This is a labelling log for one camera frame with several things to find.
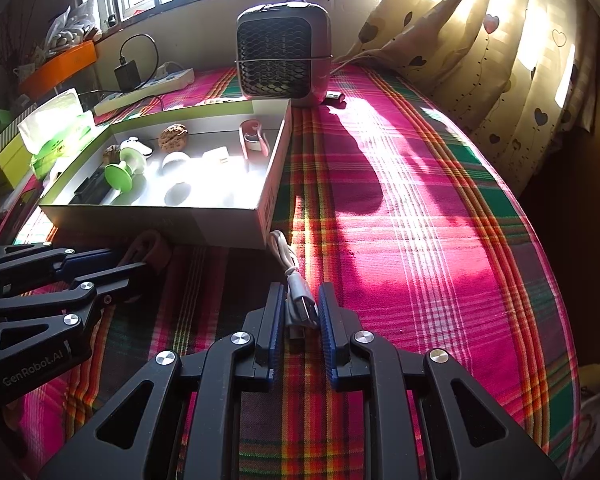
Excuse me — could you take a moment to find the pale plastic bag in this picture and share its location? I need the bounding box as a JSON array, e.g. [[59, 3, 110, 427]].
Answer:
[[577, 362, 600, 461]]

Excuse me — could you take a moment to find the clear plastic bag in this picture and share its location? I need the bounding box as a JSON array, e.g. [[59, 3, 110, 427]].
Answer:
[[45, 0, 103, 48]]

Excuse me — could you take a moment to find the white power strip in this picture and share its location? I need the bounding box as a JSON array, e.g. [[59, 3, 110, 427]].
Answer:
[[94, 62, 196, 116]]

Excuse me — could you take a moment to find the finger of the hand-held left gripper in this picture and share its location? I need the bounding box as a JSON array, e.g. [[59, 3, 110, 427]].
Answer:
[[0, 242, 126, 296], [0, 261, 153, 356]]

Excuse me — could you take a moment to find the black charger cable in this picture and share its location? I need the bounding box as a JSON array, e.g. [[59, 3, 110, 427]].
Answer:
[[117, 34, 160, 81]]

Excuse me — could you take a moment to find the small white round gadget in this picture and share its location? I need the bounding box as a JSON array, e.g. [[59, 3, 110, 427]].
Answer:
[[161, 151, 191, 175]]

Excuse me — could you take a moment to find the white USB cable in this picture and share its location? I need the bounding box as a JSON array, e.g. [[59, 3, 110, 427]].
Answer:
[[269, 230, 321, 343]]

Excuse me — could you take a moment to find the yellow-green box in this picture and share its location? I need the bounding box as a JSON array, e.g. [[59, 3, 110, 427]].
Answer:
[[0, 135, 33, 191]]

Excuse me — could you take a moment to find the green white cardboard box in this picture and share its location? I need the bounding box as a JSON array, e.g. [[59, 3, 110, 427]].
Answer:
[[39, 99, 293, 251]]

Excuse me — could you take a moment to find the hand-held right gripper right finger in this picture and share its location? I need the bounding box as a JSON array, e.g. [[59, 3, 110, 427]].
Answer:
[[317, 282, 563, 480]]

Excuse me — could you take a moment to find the orange tray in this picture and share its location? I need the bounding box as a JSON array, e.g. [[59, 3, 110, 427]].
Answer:
[[19, 40, 98, 98]]

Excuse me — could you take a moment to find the plaid tablecloth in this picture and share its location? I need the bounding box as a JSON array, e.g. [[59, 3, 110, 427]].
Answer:
[[0, 62, 581, 480]]

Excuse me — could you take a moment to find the small white space heater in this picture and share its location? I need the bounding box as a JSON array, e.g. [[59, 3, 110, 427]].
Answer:
[[236, 0, 333, 108]]

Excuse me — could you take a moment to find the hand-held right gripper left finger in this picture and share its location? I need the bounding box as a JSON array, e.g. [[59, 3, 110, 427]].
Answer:
[[37, 282, 287, 480]]

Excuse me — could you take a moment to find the pink white clip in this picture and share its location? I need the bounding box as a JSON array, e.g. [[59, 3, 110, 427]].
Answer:
[[239, 119, 271, 158]]

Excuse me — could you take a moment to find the cream heart-print curtain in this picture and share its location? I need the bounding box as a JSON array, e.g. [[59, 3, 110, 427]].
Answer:
[[340, 0, 598, 196]]

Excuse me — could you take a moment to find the green tissue packet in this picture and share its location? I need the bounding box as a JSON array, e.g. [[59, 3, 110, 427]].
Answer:
[[17, 87, 97, 178]]

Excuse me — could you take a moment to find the black charger adapter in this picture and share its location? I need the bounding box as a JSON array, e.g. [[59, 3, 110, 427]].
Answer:
[[114, 60, 142, 92]]

